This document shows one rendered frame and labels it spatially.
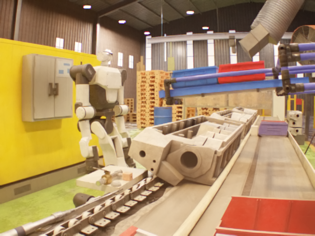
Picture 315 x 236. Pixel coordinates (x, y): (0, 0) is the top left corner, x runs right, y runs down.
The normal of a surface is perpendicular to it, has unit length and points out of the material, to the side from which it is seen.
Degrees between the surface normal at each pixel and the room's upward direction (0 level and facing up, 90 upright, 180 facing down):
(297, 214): 88
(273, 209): 88
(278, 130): 92
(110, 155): 90
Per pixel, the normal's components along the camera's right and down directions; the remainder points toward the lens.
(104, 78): 0.35, -0.02
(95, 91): -0.41, 0.25
